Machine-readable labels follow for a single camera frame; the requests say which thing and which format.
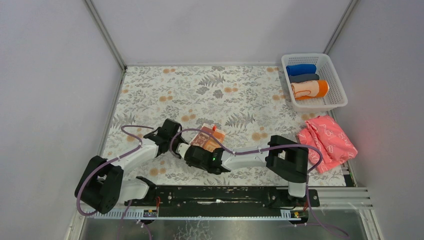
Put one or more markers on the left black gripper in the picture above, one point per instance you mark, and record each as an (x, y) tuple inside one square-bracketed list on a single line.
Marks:
[(168, 129)]

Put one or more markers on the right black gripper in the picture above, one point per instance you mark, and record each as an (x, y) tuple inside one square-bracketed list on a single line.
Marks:
[(191, 153)]

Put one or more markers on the peach lettered towel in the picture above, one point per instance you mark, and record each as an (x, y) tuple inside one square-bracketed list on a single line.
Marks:
[(209, 137)]

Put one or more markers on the orange cartoon towel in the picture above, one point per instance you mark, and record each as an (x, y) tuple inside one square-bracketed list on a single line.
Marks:
[(310, 89)]

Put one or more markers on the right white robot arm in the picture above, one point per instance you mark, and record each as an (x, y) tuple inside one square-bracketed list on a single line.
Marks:
[(281, 155)]

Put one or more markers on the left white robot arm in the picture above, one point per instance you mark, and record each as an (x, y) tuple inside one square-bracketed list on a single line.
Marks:
[(102, 184)]

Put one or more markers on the floral table mat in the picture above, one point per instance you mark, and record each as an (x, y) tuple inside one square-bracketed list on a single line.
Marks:
[(249, 103)]

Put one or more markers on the grey rolled towel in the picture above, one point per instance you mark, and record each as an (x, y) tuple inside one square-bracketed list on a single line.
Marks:
[(304, 78)]

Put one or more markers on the pink folded towel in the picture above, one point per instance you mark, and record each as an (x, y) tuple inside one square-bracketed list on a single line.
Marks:
[(323, 133)]

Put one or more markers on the blue rolled towel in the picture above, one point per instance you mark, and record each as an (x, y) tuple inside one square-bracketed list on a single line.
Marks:
[(301, 69)]

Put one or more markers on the white plastic basket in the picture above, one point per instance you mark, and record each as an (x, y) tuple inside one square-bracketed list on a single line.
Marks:
[(336, 96)]

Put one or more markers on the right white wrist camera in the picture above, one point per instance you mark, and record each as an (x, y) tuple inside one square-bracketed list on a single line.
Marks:
[(182, 149)]

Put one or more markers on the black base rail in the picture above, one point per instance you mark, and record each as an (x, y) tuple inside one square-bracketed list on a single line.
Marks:
[(224, 201)]

